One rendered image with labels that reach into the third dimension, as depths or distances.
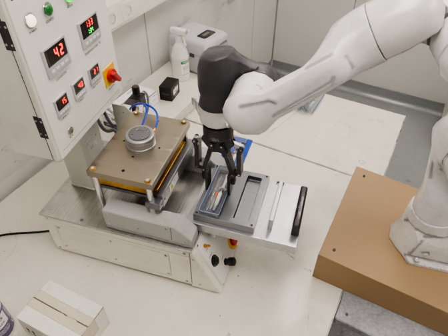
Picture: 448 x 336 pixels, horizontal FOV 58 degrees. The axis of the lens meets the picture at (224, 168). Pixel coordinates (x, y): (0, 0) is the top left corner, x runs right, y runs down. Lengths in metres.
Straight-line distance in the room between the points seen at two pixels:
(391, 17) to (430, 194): 0.50
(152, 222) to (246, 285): 0.36
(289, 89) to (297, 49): 2.79
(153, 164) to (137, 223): 0.16
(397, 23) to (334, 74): 0.13
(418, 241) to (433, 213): 0.10
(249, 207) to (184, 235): 0.19
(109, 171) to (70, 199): 0.25
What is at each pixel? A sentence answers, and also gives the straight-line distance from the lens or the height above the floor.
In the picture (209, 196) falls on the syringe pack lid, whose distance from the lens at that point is 1.09.
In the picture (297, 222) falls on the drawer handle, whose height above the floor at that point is 1.01.
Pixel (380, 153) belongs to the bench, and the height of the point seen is 0.75.
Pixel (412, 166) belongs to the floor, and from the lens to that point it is 2.94.
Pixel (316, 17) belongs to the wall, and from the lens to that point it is 3.39.
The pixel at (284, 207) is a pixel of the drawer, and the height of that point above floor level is 0.97.
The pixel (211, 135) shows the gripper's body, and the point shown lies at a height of 1.22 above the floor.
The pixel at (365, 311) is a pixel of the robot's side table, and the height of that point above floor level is 0.75.
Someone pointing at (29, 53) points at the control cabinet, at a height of 1.43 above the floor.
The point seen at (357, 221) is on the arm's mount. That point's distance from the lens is 1.28.
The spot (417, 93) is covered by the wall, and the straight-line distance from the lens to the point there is 3.47.
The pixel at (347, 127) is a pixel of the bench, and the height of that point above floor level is 0.75.
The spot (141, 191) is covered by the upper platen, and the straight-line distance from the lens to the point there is 1.08.
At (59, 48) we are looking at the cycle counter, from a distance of 0.97.
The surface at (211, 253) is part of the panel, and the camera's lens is 1.15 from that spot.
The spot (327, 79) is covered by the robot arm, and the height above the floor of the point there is 1.43.
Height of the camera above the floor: 1.81
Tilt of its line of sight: 43 degrees down
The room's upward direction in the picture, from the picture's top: 1 degrees clockwise
